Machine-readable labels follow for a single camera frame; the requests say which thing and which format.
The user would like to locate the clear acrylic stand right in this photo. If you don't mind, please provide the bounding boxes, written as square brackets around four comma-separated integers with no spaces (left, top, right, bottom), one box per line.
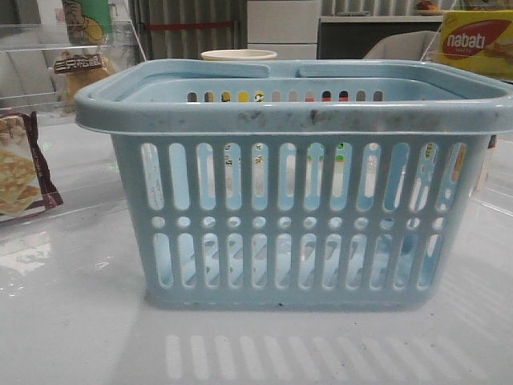
[426,1,512,216]

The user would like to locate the packaged bread with brown label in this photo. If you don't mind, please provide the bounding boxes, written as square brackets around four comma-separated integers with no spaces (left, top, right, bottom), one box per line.
[53,51,115,106]

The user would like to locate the white cabinet in background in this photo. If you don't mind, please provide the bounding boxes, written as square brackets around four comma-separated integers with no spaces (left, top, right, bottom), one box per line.
[247,1,321,59]

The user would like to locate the green cartoon snack package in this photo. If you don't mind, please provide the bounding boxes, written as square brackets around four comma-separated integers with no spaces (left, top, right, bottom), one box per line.
[61,0,111,45]

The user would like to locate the maroon cracker snack bag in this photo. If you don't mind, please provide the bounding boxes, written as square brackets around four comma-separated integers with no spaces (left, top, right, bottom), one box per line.
[1,112,63,223]

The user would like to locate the clear acrylic shelf left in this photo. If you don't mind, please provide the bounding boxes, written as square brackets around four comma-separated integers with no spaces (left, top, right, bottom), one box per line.
[0,19,147,225]

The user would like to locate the light blue plastic basket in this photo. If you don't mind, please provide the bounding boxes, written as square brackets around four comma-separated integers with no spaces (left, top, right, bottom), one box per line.
[75,59,512,309]

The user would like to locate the yellow nabati wafer box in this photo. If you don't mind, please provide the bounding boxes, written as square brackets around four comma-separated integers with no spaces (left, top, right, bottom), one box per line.
[431,10,512,81]

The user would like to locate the beige chair in background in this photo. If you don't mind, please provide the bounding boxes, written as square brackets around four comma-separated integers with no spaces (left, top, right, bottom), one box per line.
[364,30,440,61]

